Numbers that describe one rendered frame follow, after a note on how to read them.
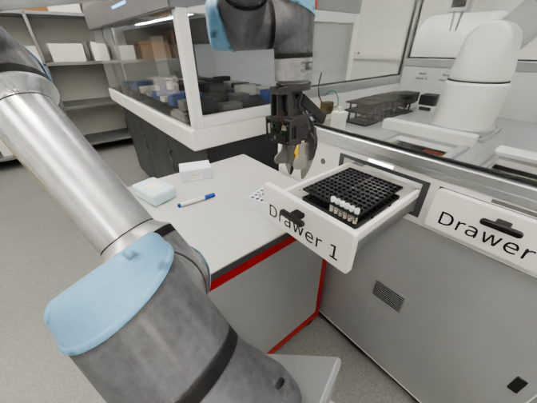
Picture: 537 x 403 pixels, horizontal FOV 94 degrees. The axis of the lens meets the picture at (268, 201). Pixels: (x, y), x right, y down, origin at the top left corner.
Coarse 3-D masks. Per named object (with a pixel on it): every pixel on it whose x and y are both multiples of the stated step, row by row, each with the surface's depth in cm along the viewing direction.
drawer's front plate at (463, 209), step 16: (448, 192) 63; (432, 208) 67; (448, 208) 64; (464, 208) 61; (480, 208) 58; (496, 208) 56; (432, 224) 68; (480, 224) 59; (528, 224) 53; (464, 240) 63; (480, 240) 60; (496, 240) 58; (512, 240) 56; (528, 240) 53; (512, 256) 57; (528, 256) 54
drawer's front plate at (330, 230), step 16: (272, 192) 66; (272, 208) 68; (288, 208) 62; (304, 208) 58; (288, 224) 65; (304, 224) 60; (320, 224) 55; (336, 224) 52; (304, 240) 62; (336, 240) 53; (352, 240) 49; (320, 256) 59; (336, 256) 55; (352, 256) 52
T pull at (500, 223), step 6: (480, 222) 56; (486, 222) 55; (492, 222) 55; (498, 222) 55; (504, 222) 55; (510, 222) 55; (492, 228) 55; (498, 228) 54; (504, 228) 53; (510, 228) 53; (510, 234) 53; (516, 234) 52; (522, 234) 51
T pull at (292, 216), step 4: (280, 212) 59; (284, 212) 58; (288, 212) 58; (292, 212) 59; (296, 212) 59; (300, 212) 59; (284, 216) 59; (288, 216) 57; (292, 216) 57; (296, 216) 57; (300, 216) 57; (292, 220) 57; (296, 220) 56; (300, 220) 56; (296, 224) 56; (300, 224) 55
